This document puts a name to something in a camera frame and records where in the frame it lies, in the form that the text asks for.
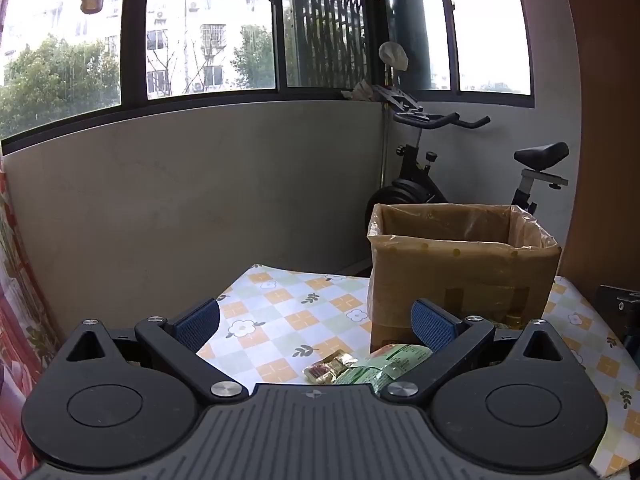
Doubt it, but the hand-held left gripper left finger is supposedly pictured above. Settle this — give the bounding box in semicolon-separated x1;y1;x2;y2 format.
52;298;249;404

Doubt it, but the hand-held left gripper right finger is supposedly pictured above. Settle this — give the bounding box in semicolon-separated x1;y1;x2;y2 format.
382;298;586;404

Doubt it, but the green snack packet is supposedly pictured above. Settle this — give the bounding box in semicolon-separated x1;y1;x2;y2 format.
334;365;401;397
370;344;434;377

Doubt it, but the brown cardboard box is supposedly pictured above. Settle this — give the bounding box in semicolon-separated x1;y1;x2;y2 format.
367;203;562;356

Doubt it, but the small golden snack packet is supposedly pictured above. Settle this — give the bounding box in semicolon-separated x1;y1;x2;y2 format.
303;352;359;385

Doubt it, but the checked floral tablecloth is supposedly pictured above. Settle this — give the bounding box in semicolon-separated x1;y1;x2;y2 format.
196;263;635;479

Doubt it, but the clear plastic bag liner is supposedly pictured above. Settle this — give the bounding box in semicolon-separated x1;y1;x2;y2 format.
367;203;561;262

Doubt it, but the black exercise bike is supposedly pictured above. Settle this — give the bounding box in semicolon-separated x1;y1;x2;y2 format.
342;82;571;221

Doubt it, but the floral red curtain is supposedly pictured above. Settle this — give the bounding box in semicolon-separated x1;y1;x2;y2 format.
0;0;63;480

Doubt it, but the brown wooden cabinet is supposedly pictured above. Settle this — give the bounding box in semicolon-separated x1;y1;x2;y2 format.
557;0;640;306

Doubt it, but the beige cloth on bike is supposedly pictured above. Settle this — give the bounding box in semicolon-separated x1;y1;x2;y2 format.
341;81;376;103

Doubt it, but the white cap on pole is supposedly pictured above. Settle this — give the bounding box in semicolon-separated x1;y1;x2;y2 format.
378;41;410;72

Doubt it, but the dark green column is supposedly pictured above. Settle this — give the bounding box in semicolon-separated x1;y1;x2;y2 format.
386;0;433;92

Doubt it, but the dark perforated screen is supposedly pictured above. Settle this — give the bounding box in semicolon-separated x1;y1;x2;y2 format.
287;0;372;89

